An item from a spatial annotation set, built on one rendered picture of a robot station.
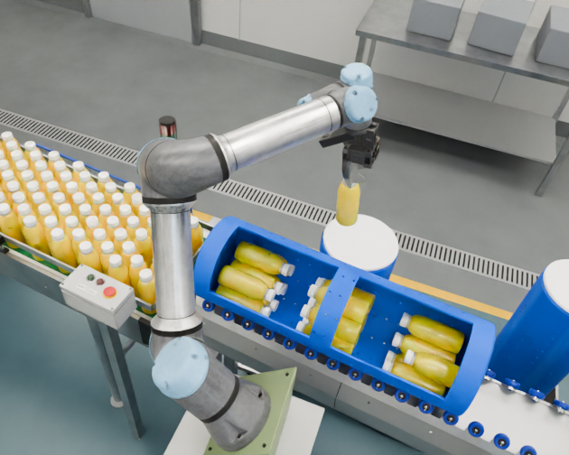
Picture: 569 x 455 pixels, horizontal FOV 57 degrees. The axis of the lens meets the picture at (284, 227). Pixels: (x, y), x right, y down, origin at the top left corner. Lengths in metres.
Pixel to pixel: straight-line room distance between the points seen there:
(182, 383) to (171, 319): 0.17
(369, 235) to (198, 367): 1.05
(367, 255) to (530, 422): 0.72
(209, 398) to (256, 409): 0.11
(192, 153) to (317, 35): 3.87
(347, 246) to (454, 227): 1.86
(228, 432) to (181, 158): 0.56
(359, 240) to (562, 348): 0.82
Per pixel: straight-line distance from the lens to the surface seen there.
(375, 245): 1.91
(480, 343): 1.52
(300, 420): 1.38
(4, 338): 3.05
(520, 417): 1.83
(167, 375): 1.08
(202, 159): 0.98
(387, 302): 1.73
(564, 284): 2.08
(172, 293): 1.16
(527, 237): 3.84
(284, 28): 4.87
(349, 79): 1.25
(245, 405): 1.14
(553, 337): 2.11
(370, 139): 1.36
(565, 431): 1.88
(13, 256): 2.13
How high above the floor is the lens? 2.40
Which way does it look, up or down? 46 degrees down
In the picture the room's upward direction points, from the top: 7 degrees clockwise
